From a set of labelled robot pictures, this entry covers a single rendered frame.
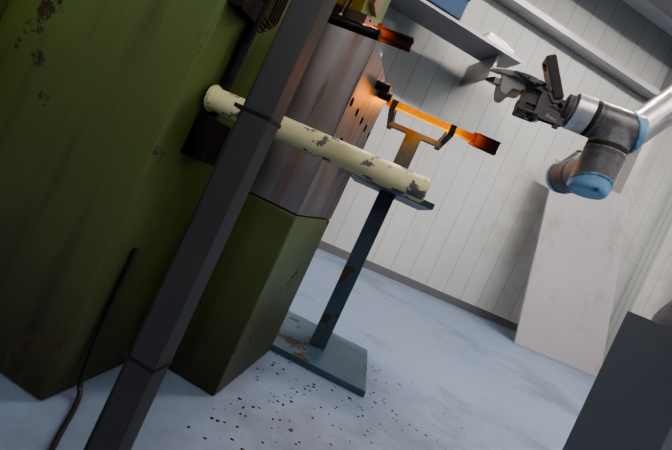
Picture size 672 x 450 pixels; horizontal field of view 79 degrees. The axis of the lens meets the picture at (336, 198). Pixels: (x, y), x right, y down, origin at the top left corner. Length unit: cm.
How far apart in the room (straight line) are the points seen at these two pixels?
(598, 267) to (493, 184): 132
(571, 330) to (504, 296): 74
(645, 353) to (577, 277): 335
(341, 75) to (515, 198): 397
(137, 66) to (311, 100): 38
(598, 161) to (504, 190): 364
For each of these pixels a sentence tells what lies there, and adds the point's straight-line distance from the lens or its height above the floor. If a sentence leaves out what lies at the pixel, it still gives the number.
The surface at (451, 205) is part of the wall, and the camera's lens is 444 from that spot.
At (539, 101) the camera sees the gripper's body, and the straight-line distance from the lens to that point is 113.
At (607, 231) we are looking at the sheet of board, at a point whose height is 138.
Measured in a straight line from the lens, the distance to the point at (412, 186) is 69.
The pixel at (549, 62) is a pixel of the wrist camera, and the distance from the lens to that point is 118.
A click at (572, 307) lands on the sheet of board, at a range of 471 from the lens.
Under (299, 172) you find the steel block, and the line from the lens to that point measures 97.
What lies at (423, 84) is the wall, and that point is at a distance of 430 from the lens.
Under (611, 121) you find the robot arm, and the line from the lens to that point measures 115.
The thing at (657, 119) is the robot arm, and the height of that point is 108.
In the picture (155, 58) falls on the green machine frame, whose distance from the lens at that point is 84.
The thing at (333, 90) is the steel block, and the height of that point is 77.
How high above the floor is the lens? 55
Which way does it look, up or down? 1 degrees down
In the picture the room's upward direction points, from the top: 25 degrees clockwise
